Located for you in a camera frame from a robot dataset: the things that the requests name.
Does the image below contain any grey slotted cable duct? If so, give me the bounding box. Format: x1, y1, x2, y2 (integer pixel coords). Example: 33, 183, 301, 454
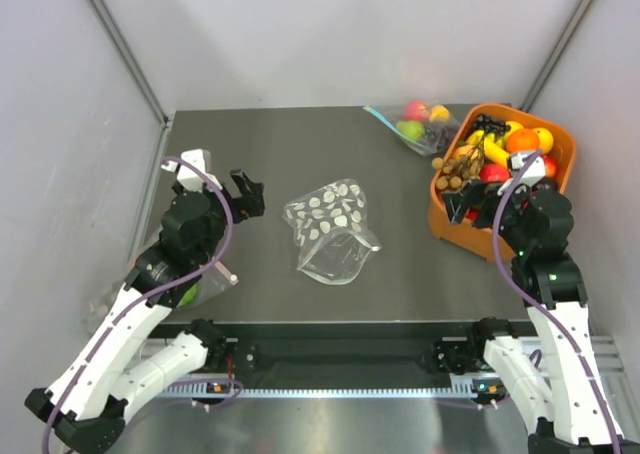
159, 376, 506, 399

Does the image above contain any fake red yellow apple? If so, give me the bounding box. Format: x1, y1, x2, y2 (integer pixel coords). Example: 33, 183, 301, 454
543, 156, 558, 178

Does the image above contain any purple cable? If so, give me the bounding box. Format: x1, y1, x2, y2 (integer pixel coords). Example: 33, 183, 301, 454
492, 149, 624, 454
40, 156, 246, 454

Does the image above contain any fake red apple in bag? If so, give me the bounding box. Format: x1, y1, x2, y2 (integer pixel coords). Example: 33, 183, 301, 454
402, 100, 431, 123

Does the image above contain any fake small banana bunch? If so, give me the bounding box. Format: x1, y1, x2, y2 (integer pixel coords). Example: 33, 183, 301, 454
466, 129, 487, 146

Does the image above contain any fake yellow orange right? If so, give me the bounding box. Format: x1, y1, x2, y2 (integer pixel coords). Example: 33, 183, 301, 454
533, 127, 554, 155

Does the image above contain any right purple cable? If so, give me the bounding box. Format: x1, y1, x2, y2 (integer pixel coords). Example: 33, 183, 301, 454
492, 149, 624, 454

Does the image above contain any fake yellow banana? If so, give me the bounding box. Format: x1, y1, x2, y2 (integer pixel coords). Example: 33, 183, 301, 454
481, 137, 510, 168

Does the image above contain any blue zip clear bag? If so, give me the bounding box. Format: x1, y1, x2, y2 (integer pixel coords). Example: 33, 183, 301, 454
363, 100, 460, 156

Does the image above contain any fake black grape bunch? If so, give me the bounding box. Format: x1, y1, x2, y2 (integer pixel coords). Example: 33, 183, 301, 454
472, 114, 510, 135

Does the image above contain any orange plastic bin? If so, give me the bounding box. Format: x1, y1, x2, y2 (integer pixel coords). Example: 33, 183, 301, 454
427, 103, 577, 262

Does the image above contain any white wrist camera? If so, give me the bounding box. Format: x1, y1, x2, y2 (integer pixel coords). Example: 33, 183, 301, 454
176, 149, 222, 192
507, 150, 546, 188

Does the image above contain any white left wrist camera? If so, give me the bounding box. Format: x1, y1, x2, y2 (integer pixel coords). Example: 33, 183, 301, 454
176, 149, 222, 192

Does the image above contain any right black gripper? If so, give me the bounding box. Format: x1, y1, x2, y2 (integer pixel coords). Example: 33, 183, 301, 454
440, 175, 533, 254

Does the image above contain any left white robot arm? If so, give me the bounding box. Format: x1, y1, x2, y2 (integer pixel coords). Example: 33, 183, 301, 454
25, 169, 265, 453

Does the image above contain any fake green pear in bag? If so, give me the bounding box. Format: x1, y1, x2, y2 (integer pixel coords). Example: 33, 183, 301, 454
396, 120, 425, 143

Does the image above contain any fake green apple pink bag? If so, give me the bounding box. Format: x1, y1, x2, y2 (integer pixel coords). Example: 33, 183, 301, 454
178, 282, 200, 308

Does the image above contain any fake yellow lemon left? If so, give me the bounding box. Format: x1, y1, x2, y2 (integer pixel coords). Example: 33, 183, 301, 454
505, 121, 524, 134

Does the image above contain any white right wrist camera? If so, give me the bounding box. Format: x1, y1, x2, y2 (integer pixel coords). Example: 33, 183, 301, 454
507, 150, 546, 188

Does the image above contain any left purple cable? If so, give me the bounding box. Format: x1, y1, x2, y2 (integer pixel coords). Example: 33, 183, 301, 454
40, 156, 246, 454

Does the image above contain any pink zip dotted bag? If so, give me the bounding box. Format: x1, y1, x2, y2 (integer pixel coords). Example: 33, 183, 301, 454
82, 262, 238, 335

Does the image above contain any polka dot zip bag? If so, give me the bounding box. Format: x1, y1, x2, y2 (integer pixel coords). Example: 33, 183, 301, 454
282, 178, 381, 286

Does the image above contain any fake brown grape bunch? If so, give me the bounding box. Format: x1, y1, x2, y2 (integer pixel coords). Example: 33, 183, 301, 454
431, 146, 485, 191

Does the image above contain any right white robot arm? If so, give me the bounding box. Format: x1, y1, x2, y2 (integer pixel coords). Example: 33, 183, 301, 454
441, 181, 639, 453

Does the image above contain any fake peach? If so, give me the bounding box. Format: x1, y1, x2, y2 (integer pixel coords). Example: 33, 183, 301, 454
452, 144, 475, 159

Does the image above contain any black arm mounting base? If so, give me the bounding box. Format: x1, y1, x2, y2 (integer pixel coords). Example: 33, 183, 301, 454
217, 321, 475, 388

